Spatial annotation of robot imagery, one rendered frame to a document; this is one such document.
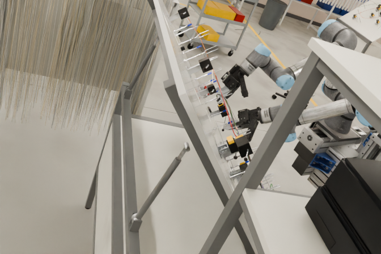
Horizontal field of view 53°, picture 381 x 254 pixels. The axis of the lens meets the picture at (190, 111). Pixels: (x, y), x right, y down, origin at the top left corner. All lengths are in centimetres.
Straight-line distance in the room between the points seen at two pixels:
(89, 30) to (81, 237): 128
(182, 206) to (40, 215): 114
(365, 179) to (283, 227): 21
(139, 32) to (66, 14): 42
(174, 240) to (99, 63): 121
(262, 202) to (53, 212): 193
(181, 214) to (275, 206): 88
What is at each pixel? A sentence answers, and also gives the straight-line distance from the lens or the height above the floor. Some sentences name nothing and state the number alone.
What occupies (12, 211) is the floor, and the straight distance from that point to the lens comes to 269.
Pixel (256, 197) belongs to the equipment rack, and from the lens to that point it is 96.
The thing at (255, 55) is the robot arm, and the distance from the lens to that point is 190.
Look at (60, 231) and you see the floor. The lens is 262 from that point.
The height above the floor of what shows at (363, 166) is 164.
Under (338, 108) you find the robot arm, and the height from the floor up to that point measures 138.
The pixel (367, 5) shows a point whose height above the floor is 129.
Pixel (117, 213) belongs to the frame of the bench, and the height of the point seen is 80.
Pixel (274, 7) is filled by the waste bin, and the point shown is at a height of 50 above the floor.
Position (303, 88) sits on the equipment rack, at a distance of 84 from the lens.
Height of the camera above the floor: 202
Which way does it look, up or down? 28 degrees down
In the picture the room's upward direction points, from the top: 23 degrees clockwise
